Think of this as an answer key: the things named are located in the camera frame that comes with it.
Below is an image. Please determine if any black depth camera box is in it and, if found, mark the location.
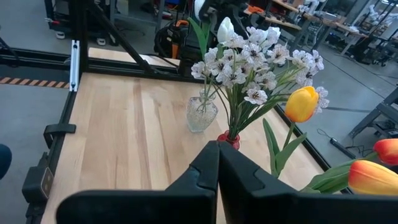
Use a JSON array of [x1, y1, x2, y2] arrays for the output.
[[21, 164, 55, 205]]

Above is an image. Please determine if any black metal table frame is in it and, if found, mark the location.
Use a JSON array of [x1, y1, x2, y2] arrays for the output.
[[0, 0, 352, 224]]

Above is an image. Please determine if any wooden workbench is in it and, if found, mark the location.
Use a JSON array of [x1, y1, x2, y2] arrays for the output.
[[245, 0, 369, 55]]

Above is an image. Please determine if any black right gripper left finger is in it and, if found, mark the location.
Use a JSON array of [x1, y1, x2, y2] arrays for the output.
[[55, 140, 221, 224]]

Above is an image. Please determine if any black hazard-striped floor mat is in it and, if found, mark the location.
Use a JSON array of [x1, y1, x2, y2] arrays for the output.
[[0, 76, 70, 90]]

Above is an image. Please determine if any black power strip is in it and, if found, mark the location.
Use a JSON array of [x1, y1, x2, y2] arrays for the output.
[[329, 137, 358, 160]]

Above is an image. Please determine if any red ribbed glass vase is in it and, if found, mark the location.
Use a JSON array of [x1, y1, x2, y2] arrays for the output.
[[216, 129, 241, 151]]

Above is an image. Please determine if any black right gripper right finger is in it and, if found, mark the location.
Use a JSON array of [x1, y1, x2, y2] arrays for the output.
[[218, 140, 398, 224]]

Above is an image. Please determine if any grey metal stand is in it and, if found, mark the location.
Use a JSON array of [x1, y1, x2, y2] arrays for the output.
[[348, 88, 398, 140]]

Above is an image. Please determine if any silver aluminium bar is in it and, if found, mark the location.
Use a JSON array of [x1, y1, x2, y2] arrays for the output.
[[68, 39, 81, 93]]

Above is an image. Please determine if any clear cut-glass vase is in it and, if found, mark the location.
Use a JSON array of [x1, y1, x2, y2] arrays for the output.
[[185, 88, 220, 134]]

